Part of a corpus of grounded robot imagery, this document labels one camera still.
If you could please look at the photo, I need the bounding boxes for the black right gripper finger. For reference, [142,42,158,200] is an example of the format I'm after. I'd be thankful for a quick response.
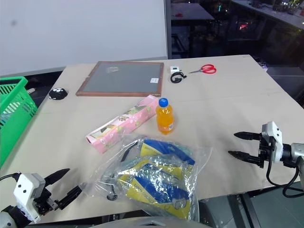
[228,150,262,166]
[234,132,262,142]

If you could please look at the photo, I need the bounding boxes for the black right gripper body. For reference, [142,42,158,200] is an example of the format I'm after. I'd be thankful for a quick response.
[258,134,274,169]

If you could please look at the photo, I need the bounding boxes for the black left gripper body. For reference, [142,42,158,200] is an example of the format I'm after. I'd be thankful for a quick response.
[35,184,62,215]

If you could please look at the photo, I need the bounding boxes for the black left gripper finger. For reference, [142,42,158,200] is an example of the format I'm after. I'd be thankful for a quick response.
[44,168,71,186]
[55,182,87,210]

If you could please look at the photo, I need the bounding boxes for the green plastic basket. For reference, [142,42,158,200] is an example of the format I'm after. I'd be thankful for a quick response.
[0,76,38,168]

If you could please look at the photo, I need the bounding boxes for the small black round object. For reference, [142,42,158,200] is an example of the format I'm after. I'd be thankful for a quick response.
[48,87,69,101]

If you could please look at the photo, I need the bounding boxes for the orange juice bottle blue cap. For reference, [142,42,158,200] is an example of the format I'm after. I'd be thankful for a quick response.
[156,97,175,135]

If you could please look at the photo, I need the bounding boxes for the grey rounded robot body part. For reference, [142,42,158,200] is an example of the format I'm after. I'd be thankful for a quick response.
[90,215,214,228]

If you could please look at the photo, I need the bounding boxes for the pink printed long box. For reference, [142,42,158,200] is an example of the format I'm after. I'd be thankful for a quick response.
[85,94,160,155]

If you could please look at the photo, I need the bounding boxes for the clear bag blue yellow packs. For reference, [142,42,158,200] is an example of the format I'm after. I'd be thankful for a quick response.
[83,135,213,221]

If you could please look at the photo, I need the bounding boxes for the wooden framed dark board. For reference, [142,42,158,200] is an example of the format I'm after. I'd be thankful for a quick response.
[76,61,165,97]

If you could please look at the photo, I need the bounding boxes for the grey background workbench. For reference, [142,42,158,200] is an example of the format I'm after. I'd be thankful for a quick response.
[228,0,304,41]

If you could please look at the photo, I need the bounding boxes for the dark background table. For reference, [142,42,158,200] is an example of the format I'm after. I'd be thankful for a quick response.
[170,2,216,59]

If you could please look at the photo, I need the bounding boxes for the white whiteboard panel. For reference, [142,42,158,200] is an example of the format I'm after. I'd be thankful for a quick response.
[0,0,168,76]

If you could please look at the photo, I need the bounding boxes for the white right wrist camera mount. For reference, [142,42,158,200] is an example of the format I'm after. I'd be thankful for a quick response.
[261,121,284,163]

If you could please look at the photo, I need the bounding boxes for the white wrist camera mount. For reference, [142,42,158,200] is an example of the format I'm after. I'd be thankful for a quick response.
[13,173,46,224]
[261,121,284,163]

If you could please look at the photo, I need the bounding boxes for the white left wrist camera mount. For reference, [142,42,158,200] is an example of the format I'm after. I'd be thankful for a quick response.
[13,173,46,224]

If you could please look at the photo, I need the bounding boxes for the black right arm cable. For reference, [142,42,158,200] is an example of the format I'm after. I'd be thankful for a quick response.
[266,155,304,198]

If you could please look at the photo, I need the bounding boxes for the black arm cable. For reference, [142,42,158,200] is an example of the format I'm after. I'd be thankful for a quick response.
[0,172,20,181]
[266,155,304,198]

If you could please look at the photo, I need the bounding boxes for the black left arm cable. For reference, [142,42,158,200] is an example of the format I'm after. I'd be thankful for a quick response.
[0,172,20,181]

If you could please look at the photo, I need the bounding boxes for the red handled scissors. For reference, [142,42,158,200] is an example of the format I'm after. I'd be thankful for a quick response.
[188,64,217,75]

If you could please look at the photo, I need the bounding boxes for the black coiled cable strap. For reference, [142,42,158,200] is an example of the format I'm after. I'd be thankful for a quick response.
[170,72,188,84]

